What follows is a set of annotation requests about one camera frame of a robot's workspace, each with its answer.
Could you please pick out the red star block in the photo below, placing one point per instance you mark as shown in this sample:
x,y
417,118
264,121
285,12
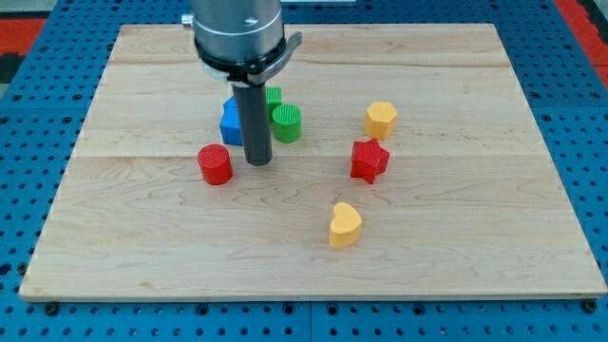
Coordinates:
x,y
368,160

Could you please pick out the yellow heart block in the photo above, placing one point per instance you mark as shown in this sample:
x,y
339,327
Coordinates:
x,y
345,226

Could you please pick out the green cylinder block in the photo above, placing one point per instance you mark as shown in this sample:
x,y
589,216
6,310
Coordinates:
x,y
287,123

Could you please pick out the green block behind rod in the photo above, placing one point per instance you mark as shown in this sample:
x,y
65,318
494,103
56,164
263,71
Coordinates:
x,y
273,99

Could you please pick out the blue block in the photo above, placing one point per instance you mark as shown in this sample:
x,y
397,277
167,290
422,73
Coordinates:
x,y
229,124

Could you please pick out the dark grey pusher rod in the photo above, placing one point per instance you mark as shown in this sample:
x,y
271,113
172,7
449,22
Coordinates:
x,y
252,111

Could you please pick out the red cylinder block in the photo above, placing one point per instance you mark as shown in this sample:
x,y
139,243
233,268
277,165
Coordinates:
x,y
215,164

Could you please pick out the yellow hexagon block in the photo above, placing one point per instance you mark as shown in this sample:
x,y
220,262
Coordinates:
x,y
380,120

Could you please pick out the light wooden board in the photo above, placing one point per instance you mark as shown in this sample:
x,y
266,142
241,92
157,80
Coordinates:
x,y
470,207

